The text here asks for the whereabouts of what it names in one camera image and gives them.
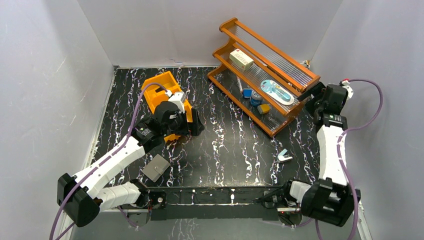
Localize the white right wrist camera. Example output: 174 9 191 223
339 78 354 101

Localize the blue and white round tin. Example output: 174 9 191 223
249 90 263 107

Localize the blue razor blister pack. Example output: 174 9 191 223
260 79 294 106

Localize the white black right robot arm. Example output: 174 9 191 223
281 80 361 227

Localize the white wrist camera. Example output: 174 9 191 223
339 78 354 101
168 91 187 113

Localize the small white blue clip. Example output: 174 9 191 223
277 148 293 163

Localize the yellow grey eraser block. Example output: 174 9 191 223
256 104 271 115

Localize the white box with red label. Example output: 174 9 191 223
229 48 254 70

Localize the yellow plastic triple bin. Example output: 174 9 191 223
131 71 192 145

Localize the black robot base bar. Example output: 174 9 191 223
135 185 300 221

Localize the small blue block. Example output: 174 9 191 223
241 88 253 99

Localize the orange wooden shelf rack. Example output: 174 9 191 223
207 17 320 137

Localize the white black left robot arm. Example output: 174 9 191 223
57 101 205 227

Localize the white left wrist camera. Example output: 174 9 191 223
168 91 187 113

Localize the grey card holder wallet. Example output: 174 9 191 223
142 154 171 183

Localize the white pen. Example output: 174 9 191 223
236 76 244 94

